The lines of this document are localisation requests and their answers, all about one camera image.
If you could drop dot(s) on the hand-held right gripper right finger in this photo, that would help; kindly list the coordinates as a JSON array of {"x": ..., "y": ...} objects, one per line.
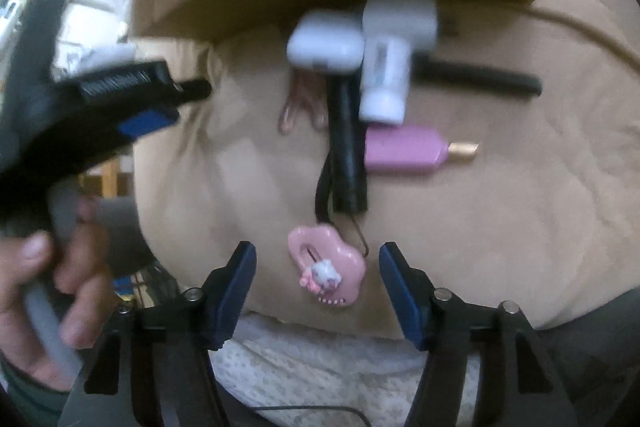
[{"x": 400, "y": 294}]

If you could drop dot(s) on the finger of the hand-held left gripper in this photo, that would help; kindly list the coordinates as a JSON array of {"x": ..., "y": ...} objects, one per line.
[
  {"x": 145, "y": 123},
  {"x": 192, "y": 90}
]

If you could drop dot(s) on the white earbud case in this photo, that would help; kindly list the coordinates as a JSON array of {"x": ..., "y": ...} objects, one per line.
[{"x": 325, "y": 44}]

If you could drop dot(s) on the white power adapter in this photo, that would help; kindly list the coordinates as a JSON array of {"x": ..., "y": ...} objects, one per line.
[{"x": 400, "y": 19}]

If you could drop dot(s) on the person's left hand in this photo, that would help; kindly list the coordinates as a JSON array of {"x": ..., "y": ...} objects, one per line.
[{"x": 85, "y": 277}]

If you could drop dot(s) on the translucent pink hair clip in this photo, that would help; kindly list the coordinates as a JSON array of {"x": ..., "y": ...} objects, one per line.
[{"x": 289, "y": 112}]

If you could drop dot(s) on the grey cloth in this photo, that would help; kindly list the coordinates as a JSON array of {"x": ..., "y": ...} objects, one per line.
[{"x": 585, "y": 342}]

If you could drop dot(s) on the white plastic bottle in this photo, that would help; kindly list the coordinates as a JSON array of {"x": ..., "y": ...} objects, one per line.
[{"x": 385, "y": 77}]

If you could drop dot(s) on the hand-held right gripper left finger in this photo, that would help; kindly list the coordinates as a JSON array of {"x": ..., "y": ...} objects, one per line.
[{"x": 235, "y": 292}]

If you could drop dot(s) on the wooden railing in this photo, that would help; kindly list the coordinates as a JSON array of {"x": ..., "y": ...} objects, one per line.
[{"x": 107, "y": 179}]

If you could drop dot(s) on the white patterned cloth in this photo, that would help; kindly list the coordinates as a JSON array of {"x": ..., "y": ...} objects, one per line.
[{"x": 325, "y": 367}]

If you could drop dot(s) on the black rectangular bar device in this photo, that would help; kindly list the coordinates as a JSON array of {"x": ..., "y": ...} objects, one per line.
[{"x": 480, "y": 78}]

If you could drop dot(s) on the black flashlight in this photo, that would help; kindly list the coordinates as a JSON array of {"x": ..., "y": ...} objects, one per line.
[{"x": 345, "y": 147}]

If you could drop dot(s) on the person's left forearm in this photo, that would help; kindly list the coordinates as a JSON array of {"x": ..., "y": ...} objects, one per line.
[{"x": 25, "y": 399}]

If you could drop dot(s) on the pink cat-figure comb case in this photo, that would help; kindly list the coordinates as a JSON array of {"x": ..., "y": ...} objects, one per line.
[{"x": 320, "y": 247}]

